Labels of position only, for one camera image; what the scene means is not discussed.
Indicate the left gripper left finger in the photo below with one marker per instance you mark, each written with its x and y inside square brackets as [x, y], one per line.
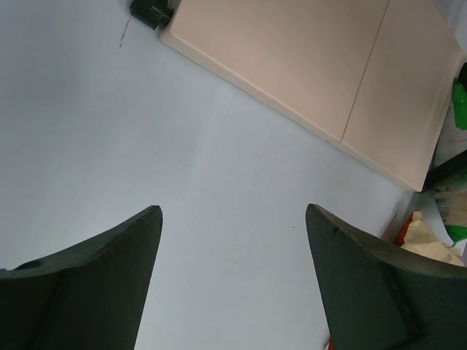
[88, 296]

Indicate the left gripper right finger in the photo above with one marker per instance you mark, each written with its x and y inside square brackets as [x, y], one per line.
[377, 295]

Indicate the orange cassava chips bag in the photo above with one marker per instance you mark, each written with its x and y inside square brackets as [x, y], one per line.
[416, 237]

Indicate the beige three-tier shelf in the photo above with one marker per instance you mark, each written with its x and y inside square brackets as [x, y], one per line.
[372, 78]

